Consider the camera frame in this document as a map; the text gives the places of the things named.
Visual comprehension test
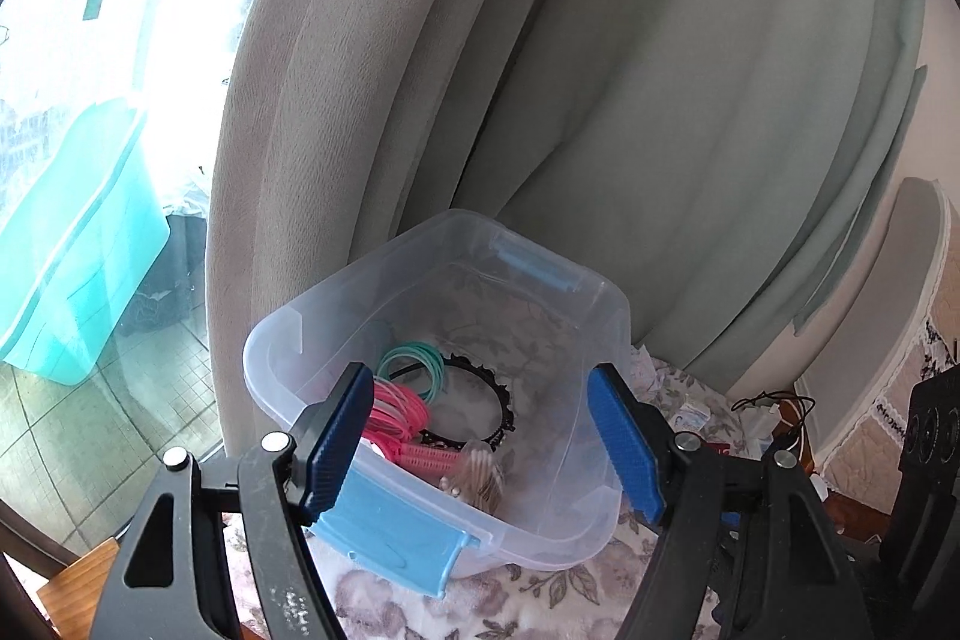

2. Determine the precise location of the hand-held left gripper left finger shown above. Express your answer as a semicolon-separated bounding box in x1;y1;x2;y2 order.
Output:
88;362;376;640

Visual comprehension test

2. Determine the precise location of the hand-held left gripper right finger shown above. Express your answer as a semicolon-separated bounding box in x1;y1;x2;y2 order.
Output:
587;362;871;640

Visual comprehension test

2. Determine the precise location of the pink bangle set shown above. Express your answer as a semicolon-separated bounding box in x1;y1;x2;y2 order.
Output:
360;381;430;453

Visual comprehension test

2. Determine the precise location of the small white blue box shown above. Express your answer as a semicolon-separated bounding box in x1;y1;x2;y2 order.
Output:
671;404;713;438

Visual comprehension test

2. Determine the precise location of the white paper ball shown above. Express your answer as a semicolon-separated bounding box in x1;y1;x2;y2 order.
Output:
630;344;665;402

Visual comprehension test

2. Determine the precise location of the pink hair roller clip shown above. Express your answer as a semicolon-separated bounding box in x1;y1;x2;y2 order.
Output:
382;437;462;480

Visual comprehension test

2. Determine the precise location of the clear plastic storage container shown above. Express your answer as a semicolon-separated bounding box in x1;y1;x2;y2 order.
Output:
241;209;631;600

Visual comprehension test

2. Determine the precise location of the teal bangle set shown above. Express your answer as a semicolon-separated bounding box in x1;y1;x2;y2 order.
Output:
375;344;451;401

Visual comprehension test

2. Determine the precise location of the black studded headband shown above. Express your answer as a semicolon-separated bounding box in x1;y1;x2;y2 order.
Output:
390;351;520;453

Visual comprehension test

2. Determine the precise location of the floral fleece blanket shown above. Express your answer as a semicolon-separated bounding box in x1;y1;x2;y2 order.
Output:
217;340;811;640

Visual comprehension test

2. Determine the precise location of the wooden table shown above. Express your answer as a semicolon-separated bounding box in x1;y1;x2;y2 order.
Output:
37;535;121;640

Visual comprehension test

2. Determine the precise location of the teal plastic tub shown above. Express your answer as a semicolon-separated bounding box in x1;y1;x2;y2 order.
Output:
0;96;170;386

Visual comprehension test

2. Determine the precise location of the grey green curtain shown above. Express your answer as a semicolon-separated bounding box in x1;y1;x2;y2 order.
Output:
206;0;927;461

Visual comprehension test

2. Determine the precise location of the glass window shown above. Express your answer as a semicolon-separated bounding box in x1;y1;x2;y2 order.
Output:
0;0;320;551

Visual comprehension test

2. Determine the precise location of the black cable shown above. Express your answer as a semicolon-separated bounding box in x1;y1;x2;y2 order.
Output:
731;389;818;438

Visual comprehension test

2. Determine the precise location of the white cable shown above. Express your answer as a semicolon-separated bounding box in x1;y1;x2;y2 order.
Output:
757;400;809;465

